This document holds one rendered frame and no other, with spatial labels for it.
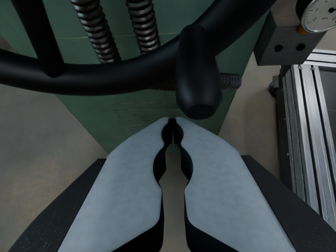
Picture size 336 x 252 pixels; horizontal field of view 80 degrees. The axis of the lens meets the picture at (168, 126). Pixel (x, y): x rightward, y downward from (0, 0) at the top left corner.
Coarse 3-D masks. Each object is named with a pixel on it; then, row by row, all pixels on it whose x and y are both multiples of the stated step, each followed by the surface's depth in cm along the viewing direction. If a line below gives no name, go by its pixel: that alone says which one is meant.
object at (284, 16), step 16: (288, 0) 32; (272, 16) 30; (288, 16) 30; (272, 32) 30; (288, 32) 30; (320, 32) 30; (256, 48) 36; (272, 48) 33; (288, 48) 33; (304, 48) 33; (272, 64) 36; (288, 64) 36
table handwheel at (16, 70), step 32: (32, 0) 11; (224, 0) 12; (256, 0) 11; (32, 32) 13; (224, 32) 12; (0, 64) 15; (32, 64) 16; (64, 64) 17; (96, 64) 17; (128, 64) 16; (160, 64) 15
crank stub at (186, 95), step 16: (192, 32) 12; (192, 48) 11; (208, 48) 11; (176, 64) 11; (192, 64) 10; (208, 64) 10; (176, 80) 11; (192, 80) 10; (208, 80) 10; (176, 96) 10; (192, 96) 10; (208, 96) 10; (192, 112) 10; (208, 112) 10
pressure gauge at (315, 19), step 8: (304, 0) 24; (312, 0) 23; (320, 0) 23; (328, 0) 23; (296, 8) 26; (304, 8) 24; (312, 8) 24; (320, 8) 24; (328, 8) 24; (304, 16) 25; (312, 16) 25; (320, 16) 25; (328, 16) 25; (304, 24) 26; (312, 24) 26; (320, 24) 26; (328, 24) 26; (304, 32) 29; (312, 32) 27
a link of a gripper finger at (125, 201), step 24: (168, 120) 11; (120, 144) 9; (144, 144) 9; (168, 144) 12; (120, 168) 8; (144, 168) 8; (96, 192) 7; (120, 192) 7; (144, 192) 7; (96, 216) 6; (120, 216) 6; (144, 216) 6; (72, 240) 6; (96, 240) 6; (120, 240) 6; (144, 240) 6
